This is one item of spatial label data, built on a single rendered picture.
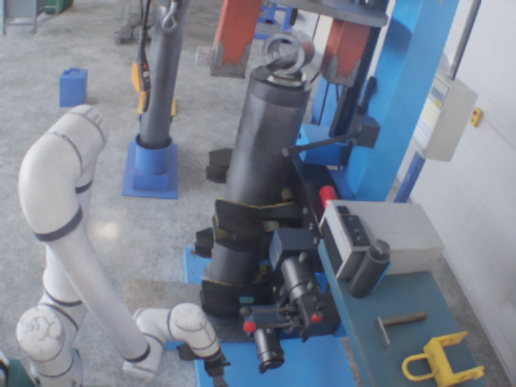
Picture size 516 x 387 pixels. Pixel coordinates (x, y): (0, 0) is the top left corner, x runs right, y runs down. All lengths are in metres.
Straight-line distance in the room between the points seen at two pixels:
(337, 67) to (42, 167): 1.02
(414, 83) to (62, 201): 1.21
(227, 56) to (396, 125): 0.67
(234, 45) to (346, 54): 0.38
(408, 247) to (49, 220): 1.06
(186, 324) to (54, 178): 0.53
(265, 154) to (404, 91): 0.56
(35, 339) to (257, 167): 0.97
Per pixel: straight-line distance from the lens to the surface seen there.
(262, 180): 1.50
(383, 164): 1.62
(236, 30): 1.28
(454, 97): 1.89
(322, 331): 1.28
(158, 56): 2.65
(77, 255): 0.78
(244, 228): 1.46
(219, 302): 1.81
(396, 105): 1.50
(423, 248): 1.39
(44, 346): 1.14
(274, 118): 1.37
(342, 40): 1.37
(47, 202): 0.71
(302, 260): 1.39
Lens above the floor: 1.97
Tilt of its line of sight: 35 degrees down
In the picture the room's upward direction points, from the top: 15 degrees clockwise
